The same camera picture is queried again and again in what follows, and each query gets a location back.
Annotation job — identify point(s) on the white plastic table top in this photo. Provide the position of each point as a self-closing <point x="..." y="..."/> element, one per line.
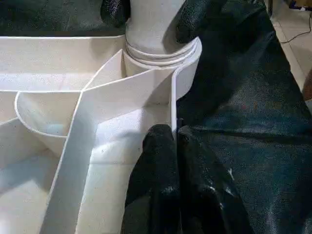
<point x="36" y="61"/>

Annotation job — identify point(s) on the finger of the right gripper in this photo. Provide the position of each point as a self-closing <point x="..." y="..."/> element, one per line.
<point x="115" y="12"/>
<point x="195" y="19"/>

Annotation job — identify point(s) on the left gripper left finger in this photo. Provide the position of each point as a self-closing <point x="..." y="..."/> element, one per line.
<point x="156" y="175"/>

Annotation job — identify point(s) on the white plastic table leg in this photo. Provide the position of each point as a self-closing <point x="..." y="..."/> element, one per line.
<point x="151" y="24"/>

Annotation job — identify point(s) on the black work mat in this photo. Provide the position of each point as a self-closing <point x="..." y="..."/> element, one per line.
<point x="243" y="122"/>

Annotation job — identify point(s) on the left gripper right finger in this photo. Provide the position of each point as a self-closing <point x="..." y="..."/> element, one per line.
<point x="207" y="200"/>

